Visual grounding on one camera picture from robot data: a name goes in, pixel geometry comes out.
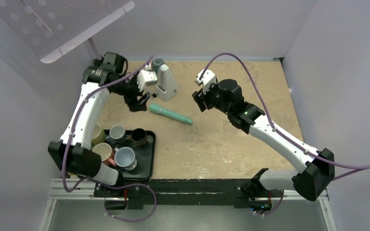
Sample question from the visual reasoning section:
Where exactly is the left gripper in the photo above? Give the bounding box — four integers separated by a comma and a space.
112, 72, 150, 112

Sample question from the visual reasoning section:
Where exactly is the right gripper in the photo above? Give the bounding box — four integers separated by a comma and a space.
192, 81, 232, 116

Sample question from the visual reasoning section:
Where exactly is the white metronome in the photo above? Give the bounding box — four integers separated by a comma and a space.
156, 64, 179, 102

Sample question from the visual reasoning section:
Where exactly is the brown mug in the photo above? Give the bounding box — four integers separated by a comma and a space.
126, 128, 147, 146

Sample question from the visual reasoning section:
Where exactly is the blue-grey mug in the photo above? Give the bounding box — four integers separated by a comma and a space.
105, 125, 127, 145

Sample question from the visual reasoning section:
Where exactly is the dark teal cup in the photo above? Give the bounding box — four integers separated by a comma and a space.
151, 58, 165, 74

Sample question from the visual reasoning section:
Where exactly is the green mug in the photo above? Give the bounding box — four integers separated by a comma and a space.
91, 124, 106, 147

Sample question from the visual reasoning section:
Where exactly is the light grey mug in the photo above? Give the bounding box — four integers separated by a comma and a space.
114, 147, 137, 171

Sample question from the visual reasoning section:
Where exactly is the pink mug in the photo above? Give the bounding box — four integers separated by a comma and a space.
92, 142, 117, 166

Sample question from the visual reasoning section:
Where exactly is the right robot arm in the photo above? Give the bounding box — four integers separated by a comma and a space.
192, 78, 335, 201

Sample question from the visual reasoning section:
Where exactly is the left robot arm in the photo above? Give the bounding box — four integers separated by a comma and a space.
48, 52, 154, 197

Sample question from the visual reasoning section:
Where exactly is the teal toy microphone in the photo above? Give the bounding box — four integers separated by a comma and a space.
149, 103, 194, 125

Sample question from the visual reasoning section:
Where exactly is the tripod stand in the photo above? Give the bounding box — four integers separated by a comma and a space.
87, 38, 158, 98

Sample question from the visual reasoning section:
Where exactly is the perforated light panel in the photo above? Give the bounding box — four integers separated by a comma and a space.
0, 0, 135, 64

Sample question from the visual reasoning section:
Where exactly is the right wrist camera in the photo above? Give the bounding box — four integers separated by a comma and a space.
195, 69, 218, 94

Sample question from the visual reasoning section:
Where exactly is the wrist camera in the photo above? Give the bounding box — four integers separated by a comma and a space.
137, 65, 158, 91
195, 69, 218, 94

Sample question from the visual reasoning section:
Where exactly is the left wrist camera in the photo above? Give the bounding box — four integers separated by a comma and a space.
137, 65, 158, 91

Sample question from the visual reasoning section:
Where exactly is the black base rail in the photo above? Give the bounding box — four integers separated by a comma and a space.
93, 178, 283, 211

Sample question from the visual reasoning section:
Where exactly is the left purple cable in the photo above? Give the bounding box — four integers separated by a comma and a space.
61, 54, 158, 223

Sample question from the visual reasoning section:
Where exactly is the purple cable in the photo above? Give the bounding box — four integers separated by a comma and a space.
61, 54, 158, 223
198, 52, 370, 218

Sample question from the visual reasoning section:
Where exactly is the aluminium frame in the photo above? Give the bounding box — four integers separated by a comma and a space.
38, 178, 338, 231

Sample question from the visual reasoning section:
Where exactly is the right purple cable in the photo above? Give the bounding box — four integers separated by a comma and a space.
198, 52, 370, 218

